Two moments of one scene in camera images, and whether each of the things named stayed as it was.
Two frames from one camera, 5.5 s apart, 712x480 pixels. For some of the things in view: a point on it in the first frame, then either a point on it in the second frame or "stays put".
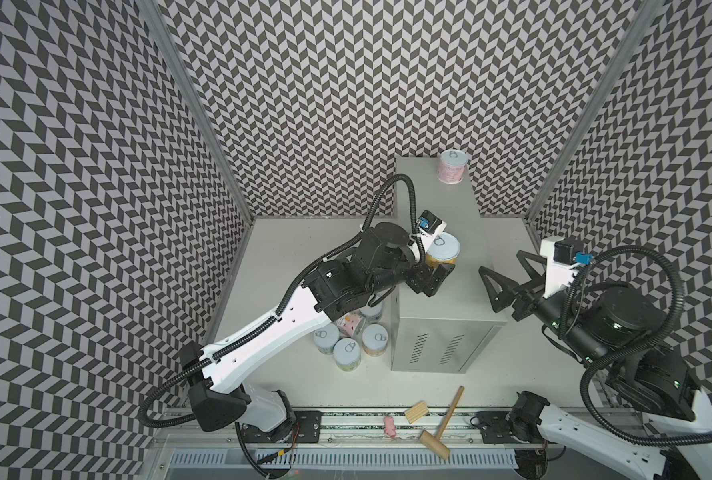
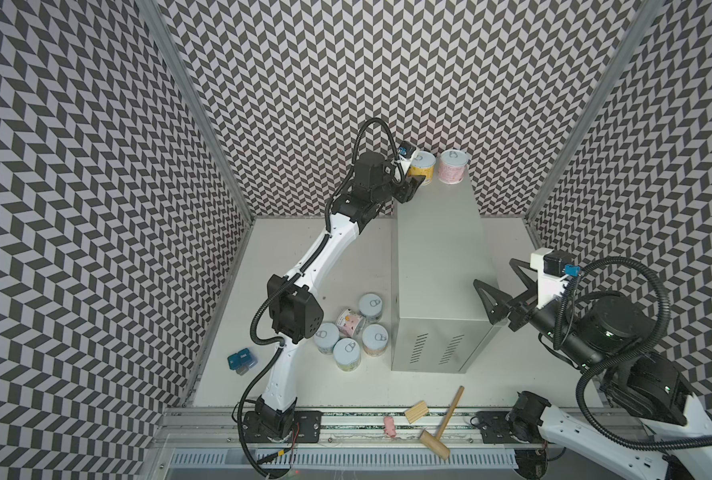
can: [326, 337] stays put
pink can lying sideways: [351, 324] stays put
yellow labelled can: [444, 250] to [422, 164]
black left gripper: [420, 281] to [407, 189]
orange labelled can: [375, 339] stays put
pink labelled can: [452, 165] stays put
